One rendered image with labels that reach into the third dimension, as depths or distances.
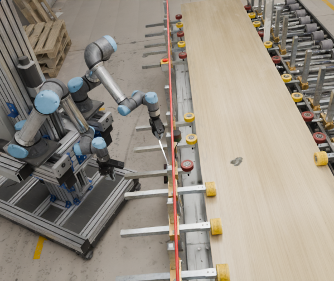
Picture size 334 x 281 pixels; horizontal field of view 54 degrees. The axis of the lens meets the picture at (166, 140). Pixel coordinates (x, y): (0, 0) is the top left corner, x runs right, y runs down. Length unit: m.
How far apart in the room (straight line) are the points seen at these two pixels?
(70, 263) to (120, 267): 0.43
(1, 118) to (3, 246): 1.26
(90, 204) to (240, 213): 1.52
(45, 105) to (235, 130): 1.25
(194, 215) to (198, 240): 0.19
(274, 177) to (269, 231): 0.37
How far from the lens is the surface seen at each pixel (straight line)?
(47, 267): 3.05
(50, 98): 1.81
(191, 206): 2.25
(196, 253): 2.06
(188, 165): 2.10
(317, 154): 2.11
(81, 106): 2.51
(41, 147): 2.28
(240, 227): 1.81
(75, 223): 2.92
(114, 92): 2.09
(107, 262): 2.87
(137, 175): 2.17
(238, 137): 2.28
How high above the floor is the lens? 2.41
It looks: 41 degrees down
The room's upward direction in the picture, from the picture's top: 10 degrees counter-clockwise
